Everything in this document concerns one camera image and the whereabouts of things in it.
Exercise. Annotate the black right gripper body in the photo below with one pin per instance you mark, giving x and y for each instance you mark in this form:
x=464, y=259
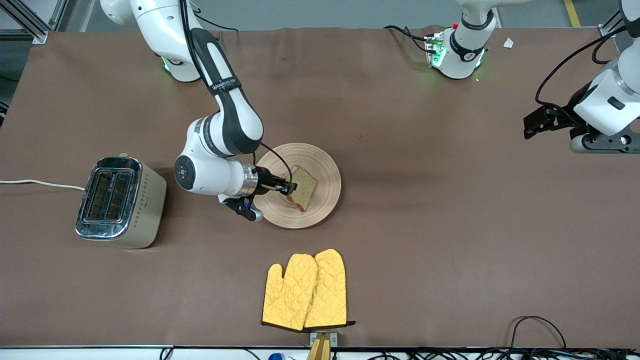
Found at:
x=265, y=180

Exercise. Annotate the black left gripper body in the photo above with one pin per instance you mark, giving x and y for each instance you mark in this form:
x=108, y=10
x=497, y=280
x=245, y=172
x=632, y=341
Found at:
x=564, y=114

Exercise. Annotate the slice of toast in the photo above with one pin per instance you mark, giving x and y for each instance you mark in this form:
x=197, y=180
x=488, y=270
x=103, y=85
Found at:
x=304, y=190

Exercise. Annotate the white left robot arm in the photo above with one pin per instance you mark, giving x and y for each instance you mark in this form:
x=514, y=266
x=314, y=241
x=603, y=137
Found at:
x=607, y=95

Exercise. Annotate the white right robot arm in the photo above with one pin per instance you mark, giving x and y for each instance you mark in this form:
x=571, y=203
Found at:
x=235, y=120

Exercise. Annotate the round wooden plate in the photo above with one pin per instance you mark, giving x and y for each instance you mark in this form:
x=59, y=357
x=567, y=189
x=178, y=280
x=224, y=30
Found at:
x=325, y=170

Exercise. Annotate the small white paper scrap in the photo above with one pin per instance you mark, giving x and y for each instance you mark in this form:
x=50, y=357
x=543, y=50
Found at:
x=508, y=43

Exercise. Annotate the yellow quilted oven mitt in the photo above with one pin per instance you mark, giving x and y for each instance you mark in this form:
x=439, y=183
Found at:
x=287, y=295
x=330, y=290

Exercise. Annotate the chrome two-slot toaster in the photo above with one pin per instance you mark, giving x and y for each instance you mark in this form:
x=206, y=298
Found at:
x=145, y=210

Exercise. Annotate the brown table cloth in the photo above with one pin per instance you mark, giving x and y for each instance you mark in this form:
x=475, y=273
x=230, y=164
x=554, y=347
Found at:
x=425, y=225

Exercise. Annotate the blue round cap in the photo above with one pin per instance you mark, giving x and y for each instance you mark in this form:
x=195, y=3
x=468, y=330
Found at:
x=276, y=357

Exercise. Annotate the wooden wedge with metal bracket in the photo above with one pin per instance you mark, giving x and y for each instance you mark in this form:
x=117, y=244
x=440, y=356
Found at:
x=320, y=347

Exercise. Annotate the aluminium frame profile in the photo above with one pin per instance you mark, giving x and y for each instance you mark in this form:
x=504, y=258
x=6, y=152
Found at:
x=30, y=22

